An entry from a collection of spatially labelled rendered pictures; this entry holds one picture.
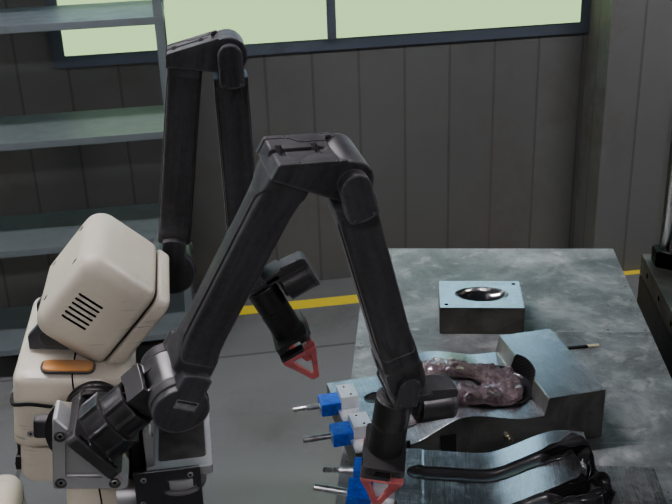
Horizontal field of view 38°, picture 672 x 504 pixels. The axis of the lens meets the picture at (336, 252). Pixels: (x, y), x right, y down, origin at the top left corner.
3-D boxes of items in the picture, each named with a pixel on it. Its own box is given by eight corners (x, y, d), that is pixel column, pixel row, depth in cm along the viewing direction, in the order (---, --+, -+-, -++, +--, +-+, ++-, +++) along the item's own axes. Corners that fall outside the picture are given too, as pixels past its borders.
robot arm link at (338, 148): (265, 103, 118) (288, 142, 110) (357, 135, 125) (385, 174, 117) (130, 379, 136) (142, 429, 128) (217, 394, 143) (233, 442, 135)
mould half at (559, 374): (356, 477, 183) (355, 428, 179) (327, 405, 207) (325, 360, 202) (601, 437, 193) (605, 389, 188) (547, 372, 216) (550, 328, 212)
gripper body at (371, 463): (404, 436, 158) (411, 402, 154) (403, 481, 150) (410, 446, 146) (365, 431, 158) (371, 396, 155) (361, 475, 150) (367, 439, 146)
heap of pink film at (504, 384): (410, 432, 186) (410, 397, 183) (386, 385, 202) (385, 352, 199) (537, 412, 191) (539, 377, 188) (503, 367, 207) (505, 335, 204)
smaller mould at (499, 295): (439, 333, 234) (439, 307, 231) (438, 305, 248) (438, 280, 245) (523, 334, 232) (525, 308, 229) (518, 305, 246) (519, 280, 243)
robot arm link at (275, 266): (230, 251, 177) (233, 270, 169) (285, 220, 176) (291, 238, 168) (263, 301, 182) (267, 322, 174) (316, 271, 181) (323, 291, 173)
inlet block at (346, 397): (295, 428, 194) (294, 405, 192) (291, 414, 199) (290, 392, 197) (359, 418, 197) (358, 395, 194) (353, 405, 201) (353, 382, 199)
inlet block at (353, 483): (310, 509, 158) (313, 485, 155) (313, 487, 163) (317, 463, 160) (389, 522, 158) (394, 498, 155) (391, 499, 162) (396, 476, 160)
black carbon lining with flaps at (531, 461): (405, 530, 159) (405, 483, 155) (406, 470, 173) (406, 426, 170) (623, 536, 156) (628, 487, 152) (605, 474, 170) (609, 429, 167)
